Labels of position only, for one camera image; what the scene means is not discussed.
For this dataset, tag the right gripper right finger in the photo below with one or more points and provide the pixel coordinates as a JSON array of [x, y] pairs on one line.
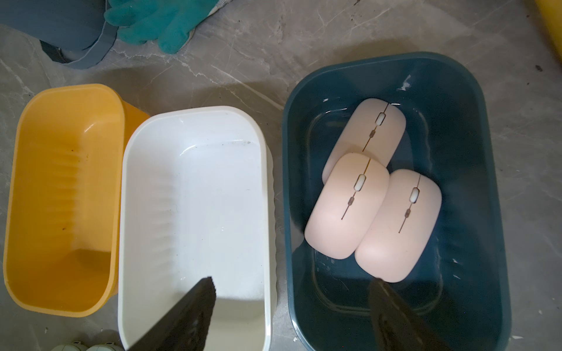
[[395, 324]]

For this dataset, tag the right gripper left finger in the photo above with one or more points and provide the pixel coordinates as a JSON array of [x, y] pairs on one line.
[[186, 325]]

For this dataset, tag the pink mouse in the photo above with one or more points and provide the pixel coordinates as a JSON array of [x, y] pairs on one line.
[[347, 205], [375, 129], [402, 227]]

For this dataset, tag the light blue mouse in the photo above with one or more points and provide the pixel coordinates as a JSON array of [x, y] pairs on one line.
[[74, 346], [109, 346]]

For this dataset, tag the teal storage box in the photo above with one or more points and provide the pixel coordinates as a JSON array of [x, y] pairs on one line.
[[460, 285]]

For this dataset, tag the white storage box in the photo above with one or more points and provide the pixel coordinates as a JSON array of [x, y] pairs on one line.
[[196, 202]]

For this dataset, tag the yellow storage box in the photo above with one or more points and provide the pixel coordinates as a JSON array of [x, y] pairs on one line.
[[61, 248]]

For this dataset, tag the green rubber glove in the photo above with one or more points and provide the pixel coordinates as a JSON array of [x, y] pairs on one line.
[[171, 23]]

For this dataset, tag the potted green plant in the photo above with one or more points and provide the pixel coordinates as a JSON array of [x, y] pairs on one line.
[[72, 33]]

